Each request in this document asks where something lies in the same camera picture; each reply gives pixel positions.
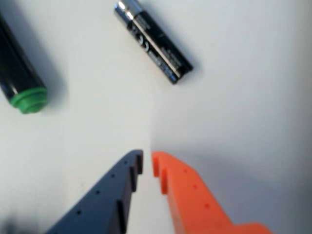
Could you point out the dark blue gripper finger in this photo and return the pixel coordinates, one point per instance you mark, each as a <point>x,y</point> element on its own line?
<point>102,207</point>

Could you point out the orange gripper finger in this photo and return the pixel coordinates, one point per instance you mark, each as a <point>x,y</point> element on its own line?
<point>195,207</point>

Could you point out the black marker with green cap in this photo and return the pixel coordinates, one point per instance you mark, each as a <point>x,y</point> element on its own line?
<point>17,80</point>

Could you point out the black AAA battery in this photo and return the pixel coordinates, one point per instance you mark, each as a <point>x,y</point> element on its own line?
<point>156,46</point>

